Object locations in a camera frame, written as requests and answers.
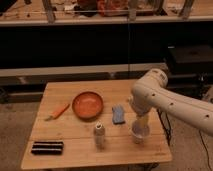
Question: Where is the clear plastic bottle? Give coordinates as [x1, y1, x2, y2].
[93, 122, 105, 149]

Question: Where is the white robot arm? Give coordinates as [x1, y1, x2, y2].
[130, 68, 213, 136]

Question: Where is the white cup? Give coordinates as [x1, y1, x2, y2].
[131, 120, 150, 144]

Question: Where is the blue sponge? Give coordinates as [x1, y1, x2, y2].
[112, 105, 125, 124]

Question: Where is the wooden table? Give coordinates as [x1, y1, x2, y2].
[21, 80, 172, 169]

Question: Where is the orange bowl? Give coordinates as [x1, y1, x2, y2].
[72, 91, 104, 120]

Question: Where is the black box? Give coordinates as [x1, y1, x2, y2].
[166, 45, 213, 74]

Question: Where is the orange carrot toy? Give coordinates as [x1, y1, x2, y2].
[46, 103, 70, 121]

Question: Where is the black brush block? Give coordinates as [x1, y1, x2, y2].
[31, 141, 64, 155]

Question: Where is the wooden shelf bench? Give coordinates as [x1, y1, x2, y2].
[0, 63, 168, 86]

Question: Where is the black cable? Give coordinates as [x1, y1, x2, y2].
[198, 129, 213, 164]

